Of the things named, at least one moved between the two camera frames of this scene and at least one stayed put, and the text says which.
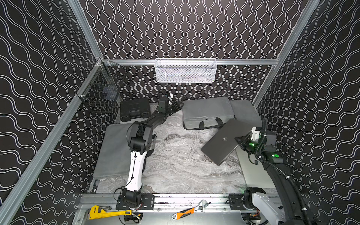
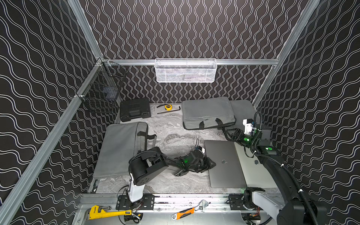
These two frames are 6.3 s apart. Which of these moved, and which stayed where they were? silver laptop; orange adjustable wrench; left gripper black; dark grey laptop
Moved: left gripper black; dark grey laptop
Stayed: silver laptop; orange adjustable wrench
